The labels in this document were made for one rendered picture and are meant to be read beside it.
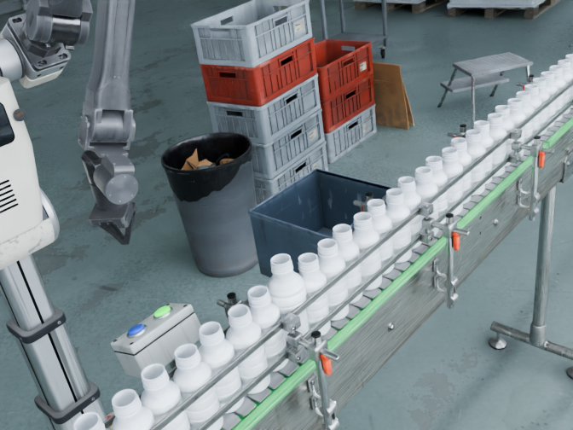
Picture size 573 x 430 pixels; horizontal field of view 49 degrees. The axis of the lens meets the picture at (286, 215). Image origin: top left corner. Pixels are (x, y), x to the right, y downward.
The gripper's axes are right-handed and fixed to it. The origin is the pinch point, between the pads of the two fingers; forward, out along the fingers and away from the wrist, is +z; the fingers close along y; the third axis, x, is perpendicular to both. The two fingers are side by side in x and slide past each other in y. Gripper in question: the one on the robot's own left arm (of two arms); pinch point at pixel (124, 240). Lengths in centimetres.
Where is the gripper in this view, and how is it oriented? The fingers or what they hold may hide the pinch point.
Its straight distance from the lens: 124.9
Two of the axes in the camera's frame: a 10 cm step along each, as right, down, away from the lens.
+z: 0.8, 7.9, 6.0
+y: 0.3, -6.1, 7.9
